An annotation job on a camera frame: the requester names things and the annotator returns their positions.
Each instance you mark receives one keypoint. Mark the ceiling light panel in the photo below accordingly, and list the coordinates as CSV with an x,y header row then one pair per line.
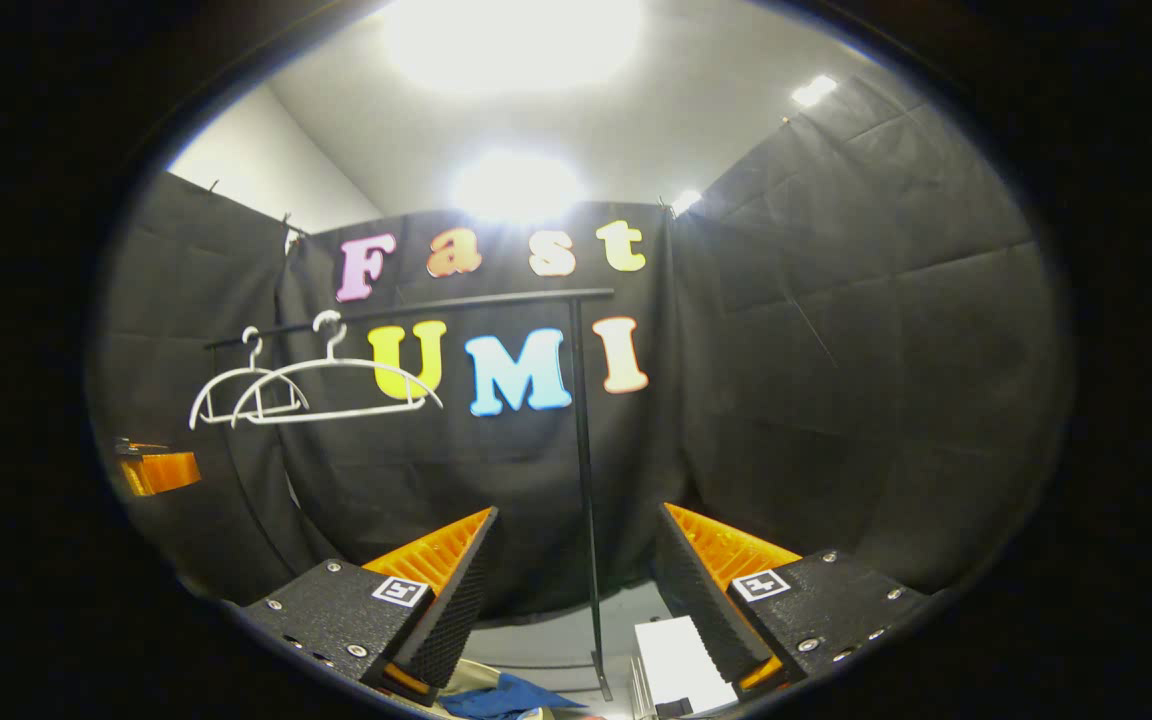
x,y
686,200
516,185
814,90

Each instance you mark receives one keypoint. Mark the black backdrop cloth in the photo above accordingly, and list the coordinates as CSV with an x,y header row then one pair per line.
x,y
836,350

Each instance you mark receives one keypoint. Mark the white box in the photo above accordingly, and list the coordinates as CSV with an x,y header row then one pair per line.
x,y
676,660

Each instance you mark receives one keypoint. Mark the white plastic hanger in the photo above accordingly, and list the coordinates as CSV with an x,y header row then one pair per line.
x,y
336,413
252,352

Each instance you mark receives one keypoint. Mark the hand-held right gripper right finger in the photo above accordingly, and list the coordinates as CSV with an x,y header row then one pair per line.
x,y
696,600

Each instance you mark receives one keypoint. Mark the beige laundry hamper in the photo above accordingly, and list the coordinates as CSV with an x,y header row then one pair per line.
x,y
548,713

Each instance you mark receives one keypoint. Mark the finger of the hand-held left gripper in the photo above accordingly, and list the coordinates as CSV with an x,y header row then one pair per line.
x,y
161,472

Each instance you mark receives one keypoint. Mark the black metal clothes rack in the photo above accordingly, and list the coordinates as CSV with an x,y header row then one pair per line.
x,y
584,450

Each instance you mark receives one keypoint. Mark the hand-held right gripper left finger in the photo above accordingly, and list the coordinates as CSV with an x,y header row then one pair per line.
x,y
458,610

